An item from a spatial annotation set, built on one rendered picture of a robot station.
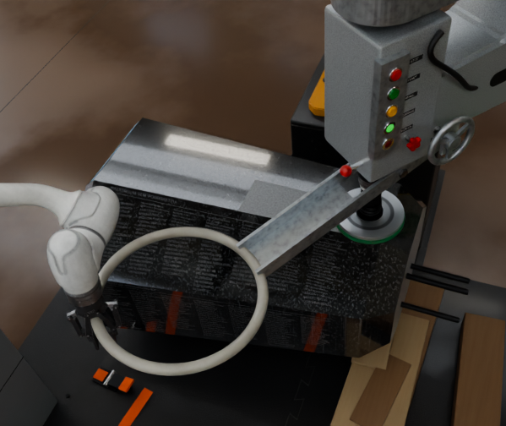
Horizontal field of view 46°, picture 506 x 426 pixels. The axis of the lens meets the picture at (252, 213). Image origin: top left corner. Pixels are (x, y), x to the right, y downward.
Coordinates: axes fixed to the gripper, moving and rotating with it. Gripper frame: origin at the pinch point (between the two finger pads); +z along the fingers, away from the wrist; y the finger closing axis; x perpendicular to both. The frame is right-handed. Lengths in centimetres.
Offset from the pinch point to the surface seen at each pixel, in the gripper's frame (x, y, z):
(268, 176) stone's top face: 46, 61, -3
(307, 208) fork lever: 17, 65, -15
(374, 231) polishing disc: 10, 84, -6
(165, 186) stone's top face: 54, 26, -1
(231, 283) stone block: 19.9, 40.6, 16.5
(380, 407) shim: -16, 83, 61
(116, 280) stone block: 39.4, 2.6, 24.5
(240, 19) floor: 295, 110, 74
